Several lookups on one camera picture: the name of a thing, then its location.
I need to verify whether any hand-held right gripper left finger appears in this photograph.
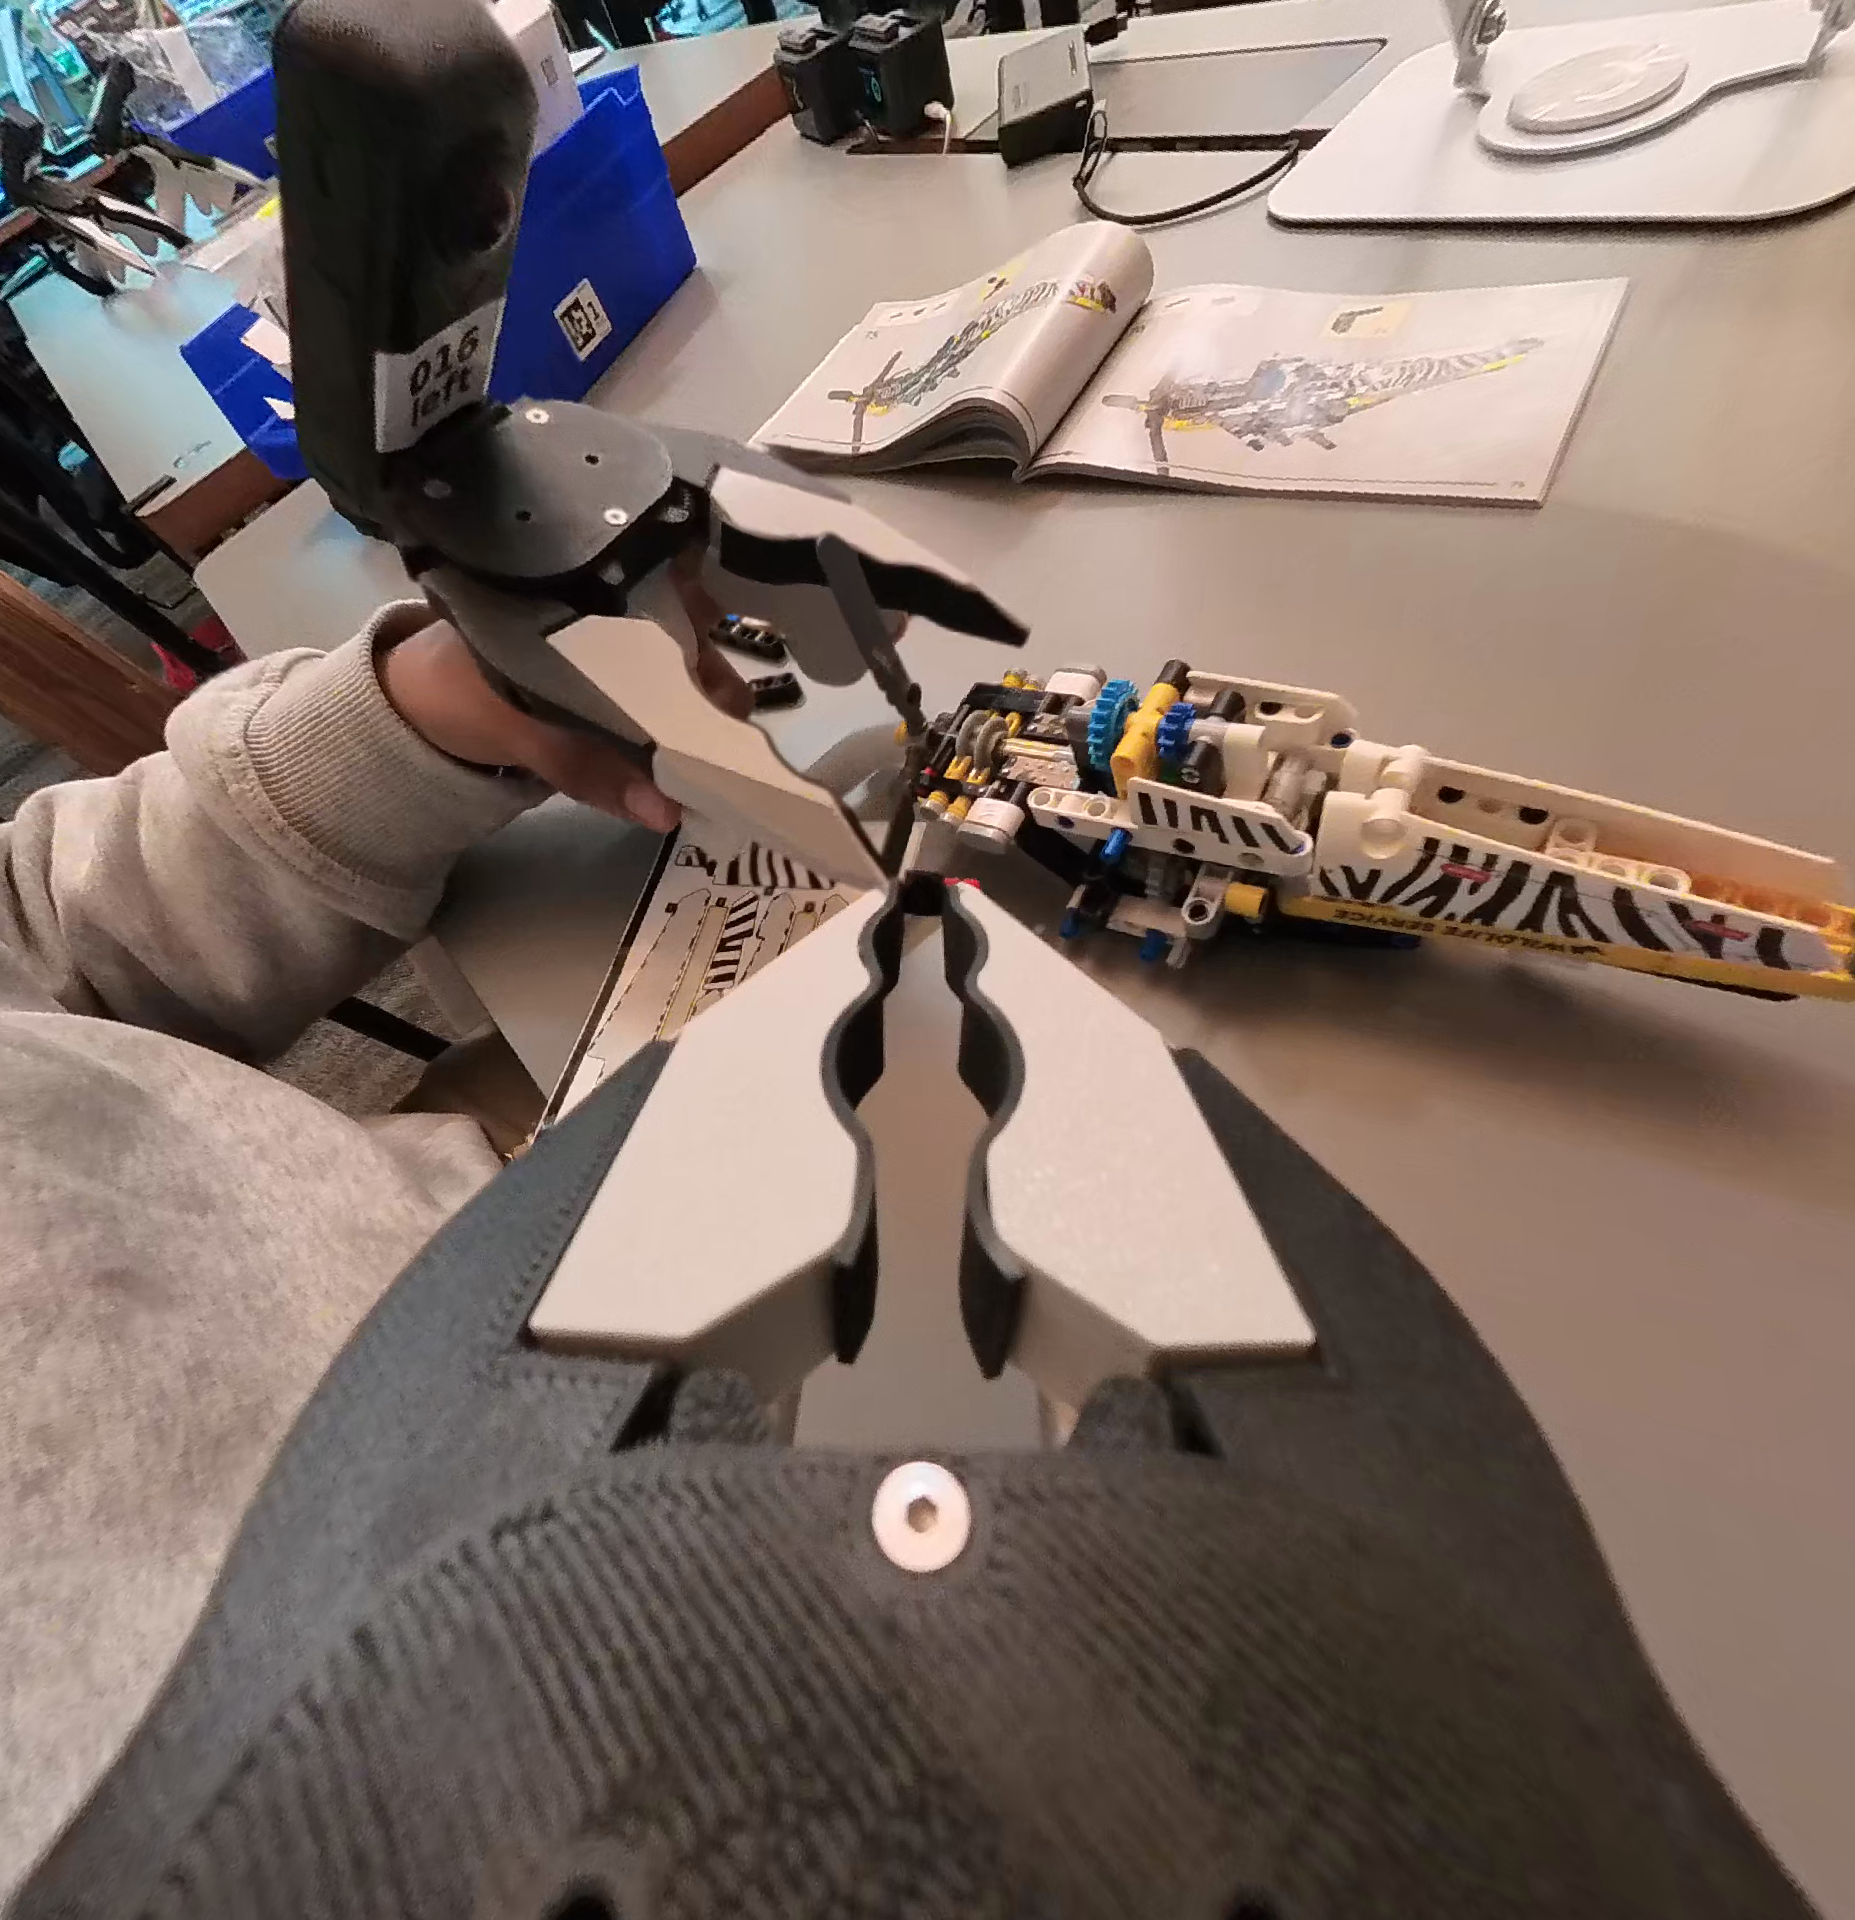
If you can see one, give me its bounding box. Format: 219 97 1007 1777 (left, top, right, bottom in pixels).
521 886 893 1440

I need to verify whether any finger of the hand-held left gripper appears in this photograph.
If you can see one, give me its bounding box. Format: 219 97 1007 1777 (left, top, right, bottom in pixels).
650 423 1036 690
541 603 897 891

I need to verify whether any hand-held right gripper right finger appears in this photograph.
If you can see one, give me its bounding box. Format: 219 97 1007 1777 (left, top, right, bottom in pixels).
943 882 1322 1440

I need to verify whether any lego airplane model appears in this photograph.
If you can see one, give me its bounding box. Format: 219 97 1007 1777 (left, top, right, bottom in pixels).
814 531 1855 1004

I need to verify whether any person's left forearm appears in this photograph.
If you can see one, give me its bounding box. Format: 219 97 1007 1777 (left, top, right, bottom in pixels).
10 599 553 1080

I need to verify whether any person's left hand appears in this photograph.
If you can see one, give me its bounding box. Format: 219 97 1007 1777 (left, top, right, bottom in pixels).
380 576 759 833

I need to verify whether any zebra striped sticker sheet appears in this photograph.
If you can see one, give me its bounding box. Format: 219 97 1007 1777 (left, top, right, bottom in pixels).
543 830 889 1147

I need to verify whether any blue plastic bin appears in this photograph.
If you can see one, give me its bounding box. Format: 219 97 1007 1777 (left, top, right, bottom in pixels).
176 67 702 487

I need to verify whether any white box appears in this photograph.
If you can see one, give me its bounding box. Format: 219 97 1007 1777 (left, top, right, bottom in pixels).
483 0 586 140

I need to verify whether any black battery charger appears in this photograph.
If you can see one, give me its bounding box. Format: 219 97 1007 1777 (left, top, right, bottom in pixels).
844 7 951 135
773 22 866 143

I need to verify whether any black power adapter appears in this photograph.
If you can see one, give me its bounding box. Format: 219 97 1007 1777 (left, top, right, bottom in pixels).
996 32 1097 165

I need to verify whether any open instruction booklet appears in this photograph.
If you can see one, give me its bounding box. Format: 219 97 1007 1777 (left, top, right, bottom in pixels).
749 222 1633 507

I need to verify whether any person's grey zip hoodie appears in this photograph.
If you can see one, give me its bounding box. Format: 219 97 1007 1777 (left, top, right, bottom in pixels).
0 808 570 1920

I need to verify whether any dark grey desk mat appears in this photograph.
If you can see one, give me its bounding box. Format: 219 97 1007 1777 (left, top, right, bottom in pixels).
1084 37 1387 151

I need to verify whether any silver monitor stand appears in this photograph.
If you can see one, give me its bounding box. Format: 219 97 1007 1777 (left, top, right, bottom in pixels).
1265 0 1855 231

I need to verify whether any black cable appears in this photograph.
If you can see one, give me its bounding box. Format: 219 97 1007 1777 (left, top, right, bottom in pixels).
1071 104 1321 227

